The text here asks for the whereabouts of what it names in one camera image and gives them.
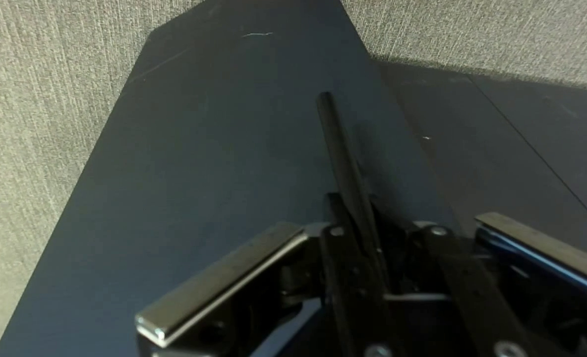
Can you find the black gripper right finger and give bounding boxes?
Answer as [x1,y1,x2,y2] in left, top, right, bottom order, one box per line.
[405,210,587,357]

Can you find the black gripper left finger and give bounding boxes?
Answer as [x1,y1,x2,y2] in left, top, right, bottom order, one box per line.
[133,191,397,357]

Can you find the black cabinet door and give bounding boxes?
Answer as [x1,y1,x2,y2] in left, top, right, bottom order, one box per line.
[0,0,460,357]

